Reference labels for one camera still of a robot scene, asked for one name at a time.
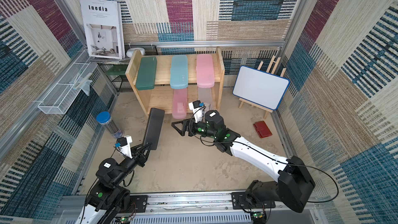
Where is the translucent pink pencil case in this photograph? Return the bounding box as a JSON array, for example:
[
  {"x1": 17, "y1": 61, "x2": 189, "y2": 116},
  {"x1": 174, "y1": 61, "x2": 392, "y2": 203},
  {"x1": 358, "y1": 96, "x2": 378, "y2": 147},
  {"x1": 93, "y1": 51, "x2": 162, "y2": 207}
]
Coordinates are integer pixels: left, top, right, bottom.
[{"x1": 172, "y1": 88, "x2": 188, "y2": 119}]

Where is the black pencil case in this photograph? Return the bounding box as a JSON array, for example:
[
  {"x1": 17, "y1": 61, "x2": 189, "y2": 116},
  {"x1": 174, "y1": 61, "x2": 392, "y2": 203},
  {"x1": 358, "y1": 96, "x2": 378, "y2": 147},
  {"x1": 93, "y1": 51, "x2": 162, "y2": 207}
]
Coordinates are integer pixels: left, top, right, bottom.
[{"x1": 143, "y1": 108, "x2": 165, "y2": 150}]

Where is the clear frosted pencil case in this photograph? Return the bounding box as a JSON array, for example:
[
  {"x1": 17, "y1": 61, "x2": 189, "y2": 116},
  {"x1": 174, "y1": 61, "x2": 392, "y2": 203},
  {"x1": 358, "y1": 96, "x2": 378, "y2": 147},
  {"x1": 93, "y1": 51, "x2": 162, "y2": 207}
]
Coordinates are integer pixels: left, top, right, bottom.
[{"x1": 198, "y1": 88, "x2": 214, "y2": 111}]

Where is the light blue pencil case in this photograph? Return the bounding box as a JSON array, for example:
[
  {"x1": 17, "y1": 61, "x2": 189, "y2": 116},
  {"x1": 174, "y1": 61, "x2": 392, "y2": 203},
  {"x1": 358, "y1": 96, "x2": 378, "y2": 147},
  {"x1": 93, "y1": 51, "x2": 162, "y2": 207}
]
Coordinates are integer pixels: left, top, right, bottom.
[{"x1": 170, "y1": 55, "x2": 189, "y2": 89}]

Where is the dark green pencil case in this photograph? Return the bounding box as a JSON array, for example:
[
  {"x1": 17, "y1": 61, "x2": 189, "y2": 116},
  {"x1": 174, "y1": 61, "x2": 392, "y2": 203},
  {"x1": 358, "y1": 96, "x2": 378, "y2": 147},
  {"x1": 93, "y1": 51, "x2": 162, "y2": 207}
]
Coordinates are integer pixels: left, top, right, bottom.
[{"x1": 136, "y1": 56, "x2": 157, "y2": 90}]

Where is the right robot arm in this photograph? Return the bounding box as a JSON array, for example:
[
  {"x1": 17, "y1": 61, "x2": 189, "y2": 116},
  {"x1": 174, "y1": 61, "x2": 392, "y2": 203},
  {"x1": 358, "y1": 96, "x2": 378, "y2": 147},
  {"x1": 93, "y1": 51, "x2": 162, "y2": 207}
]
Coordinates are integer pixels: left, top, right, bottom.
[{"x1": 172, "y1": 110, "x2": 316, "y2": 213}]

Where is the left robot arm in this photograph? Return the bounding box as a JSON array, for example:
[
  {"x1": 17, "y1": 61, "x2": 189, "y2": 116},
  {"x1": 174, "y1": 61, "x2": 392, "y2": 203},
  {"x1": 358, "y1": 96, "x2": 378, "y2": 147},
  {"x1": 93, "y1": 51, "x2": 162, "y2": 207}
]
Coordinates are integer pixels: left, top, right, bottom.
[{"x1": 76, "y1": 143, "x2": 152, "y2": 224}]

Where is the wooden two-tier shelf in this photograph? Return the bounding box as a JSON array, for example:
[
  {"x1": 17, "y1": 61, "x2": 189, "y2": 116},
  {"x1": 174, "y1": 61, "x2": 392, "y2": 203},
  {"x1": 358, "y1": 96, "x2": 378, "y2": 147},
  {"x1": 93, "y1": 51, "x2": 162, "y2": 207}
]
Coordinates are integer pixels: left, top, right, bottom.
[{"x1": 125, "y1": 47, "x2": 225, "y2": 117}]

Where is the pink opaque pencil case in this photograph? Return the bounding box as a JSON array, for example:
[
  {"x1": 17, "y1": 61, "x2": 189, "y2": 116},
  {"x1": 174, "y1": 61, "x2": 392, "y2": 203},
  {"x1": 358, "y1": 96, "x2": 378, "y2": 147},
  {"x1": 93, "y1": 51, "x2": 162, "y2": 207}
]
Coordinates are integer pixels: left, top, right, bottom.
[{"x1": 196, "y1": 54, "x2": 215, "y2": 88}]

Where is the blue-lidded clear jar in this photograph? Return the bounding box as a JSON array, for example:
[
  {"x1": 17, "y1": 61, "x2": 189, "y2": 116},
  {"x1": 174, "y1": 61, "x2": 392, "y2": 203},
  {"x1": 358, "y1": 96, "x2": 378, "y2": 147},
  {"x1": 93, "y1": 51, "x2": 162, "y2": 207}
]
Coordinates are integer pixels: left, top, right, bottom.
[{"x1": 96, "y1": 112, "x2": 124, "y2": 139}]

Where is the red wallet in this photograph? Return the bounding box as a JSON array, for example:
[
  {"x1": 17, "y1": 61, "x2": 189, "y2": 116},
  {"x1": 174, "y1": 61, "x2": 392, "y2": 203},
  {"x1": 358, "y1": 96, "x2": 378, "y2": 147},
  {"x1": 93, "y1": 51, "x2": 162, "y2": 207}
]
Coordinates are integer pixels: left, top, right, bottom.
[{"x1": 253, "y1": 121, "x2": 272, "y2": 138}]

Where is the blue-framed whiteboard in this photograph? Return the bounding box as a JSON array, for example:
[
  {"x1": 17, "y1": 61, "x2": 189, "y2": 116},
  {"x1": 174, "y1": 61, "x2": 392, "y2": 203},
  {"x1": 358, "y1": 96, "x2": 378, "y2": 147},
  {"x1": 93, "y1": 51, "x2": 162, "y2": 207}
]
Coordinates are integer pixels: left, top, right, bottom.
[{"x1": 233, "y1": 66, "x2": 290, "y2": 111}]

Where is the green tray on stand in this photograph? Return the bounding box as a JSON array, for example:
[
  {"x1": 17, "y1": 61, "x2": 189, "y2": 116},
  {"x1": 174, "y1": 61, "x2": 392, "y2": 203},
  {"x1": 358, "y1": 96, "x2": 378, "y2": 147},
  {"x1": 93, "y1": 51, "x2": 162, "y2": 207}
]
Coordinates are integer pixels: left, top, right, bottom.
[{"x1": 106, "y1": 65, "x2": 127, "y2": 76}]

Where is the white round device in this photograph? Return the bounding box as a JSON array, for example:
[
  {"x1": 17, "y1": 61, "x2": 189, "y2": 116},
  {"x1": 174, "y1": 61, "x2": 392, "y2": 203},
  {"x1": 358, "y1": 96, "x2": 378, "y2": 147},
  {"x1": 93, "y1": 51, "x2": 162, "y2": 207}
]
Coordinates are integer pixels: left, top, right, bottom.
[{"x1": 125, "y1": 47, "x2": 146, "y2": 59}]

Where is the small wooden easel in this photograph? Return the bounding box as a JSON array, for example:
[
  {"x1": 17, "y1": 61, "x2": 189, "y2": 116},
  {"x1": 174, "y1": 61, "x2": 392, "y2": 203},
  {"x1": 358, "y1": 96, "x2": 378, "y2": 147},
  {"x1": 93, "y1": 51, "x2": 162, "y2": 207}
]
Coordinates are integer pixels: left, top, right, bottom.
[{"x1": 238, "y1": 55, "x2": 281, "y2": 120}]

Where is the Inedia magazine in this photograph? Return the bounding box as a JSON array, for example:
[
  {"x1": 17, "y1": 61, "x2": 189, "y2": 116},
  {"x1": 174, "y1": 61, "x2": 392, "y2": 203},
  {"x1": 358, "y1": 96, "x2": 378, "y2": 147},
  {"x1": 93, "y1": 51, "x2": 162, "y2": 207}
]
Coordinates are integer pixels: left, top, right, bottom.
[{"x1": 80, "y1": 0, "x2": 125, "y2": 60}]

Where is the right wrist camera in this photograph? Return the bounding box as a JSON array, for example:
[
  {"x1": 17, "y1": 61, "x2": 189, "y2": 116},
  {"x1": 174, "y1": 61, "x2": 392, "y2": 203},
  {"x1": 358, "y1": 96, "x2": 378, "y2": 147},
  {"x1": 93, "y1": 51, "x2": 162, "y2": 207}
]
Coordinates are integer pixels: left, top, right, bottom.
[{"x1": 188, "y1": 100, "x2": 206, "y2": 123}]

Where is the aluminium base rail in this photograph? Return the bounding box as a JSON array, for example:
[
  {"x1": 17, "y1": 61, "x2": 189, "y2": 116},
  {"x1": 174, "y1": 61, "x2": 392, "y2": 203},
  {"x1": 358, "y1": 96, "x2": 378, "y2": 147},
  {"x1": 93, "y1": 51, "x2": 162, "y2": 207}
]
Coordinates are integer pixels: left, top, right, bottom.
[{"x1": 51, "y1": 189, "x2": 330, "y2": 224}]

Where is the white wire basket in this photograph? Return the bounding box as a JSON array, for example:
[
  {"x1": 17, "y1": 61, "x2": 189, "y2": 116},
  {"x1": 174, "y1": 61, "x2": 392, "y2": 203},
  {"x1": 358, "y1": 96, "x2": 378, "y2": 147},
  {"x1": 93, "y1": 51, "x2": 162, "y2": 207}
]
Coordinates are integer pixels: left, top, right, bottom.
[{"x1": 38, "y1": 63, "x2": 97, "y2": 115}]

